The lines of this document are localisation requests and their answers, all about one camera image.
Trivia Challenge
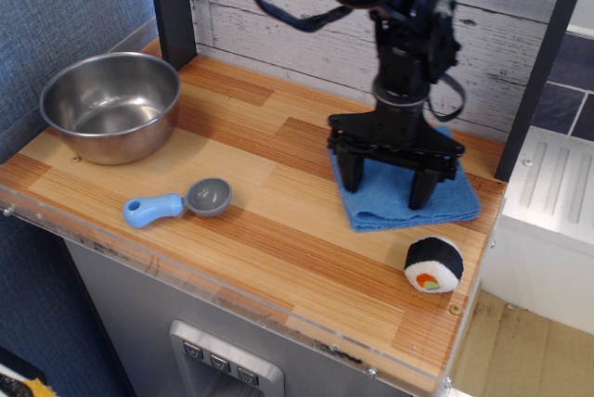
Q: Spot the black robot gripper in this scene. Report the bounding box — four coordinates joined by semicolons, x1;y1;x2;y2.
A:
329;100;464;210

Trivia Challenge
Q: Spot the blue towel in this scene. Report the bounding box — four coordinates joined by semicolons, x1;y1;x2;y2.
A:
329;154;482;232

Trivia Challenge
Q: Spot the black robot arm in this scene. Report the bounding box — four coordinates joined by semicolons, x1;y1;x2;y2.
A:
329;0;466;210

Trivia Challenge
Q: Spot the plush sushi roll toy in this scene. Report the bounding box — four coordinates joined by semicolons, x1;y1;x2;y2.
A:
404;237;464;294

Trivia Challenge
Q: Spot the blue grey plastic scoop spoon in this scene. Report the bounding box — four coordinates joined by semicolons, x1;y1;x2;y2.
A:
123;177;233;228

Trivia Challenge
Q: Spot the white ribbed sink counter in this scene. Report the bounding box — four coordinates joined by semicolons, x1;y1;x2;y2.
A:
481;127;593;333

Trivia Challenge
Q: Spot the clear acrylic edge guard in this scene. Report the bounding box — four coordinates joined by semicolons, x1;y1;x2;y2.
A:
0;185;454;397

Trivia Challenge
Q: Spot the silver dispenser button panel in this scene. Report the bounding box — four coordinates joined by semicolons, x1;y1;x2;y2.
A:
170;320;285;396

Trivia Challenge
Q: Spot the grey toy fridge cabinet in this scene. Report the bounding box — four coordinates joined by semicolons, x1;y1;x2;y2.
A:
67;241;444;396

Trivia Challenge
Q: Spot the stainless steel bowl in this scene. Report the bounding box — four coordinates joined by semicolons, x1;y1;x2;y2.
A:
39;52;181;165

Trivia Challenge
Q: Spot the black yellow object corner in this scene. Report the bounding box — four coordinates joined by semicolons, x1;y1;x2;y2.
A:
1;348;58;397

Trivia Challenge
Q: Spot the dark grey right post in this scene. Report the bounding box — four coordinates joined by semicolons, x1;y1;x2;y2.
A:
495;0;578;182

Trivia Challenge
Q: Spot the dark grey post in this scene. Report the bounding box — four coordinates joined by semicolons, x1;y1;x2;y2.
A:
495;0;578;182
153;0;197;70

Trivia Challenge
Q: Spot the dark grey left post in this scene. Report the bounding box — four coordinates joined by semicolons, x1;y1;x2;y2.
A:
153;0;197;70

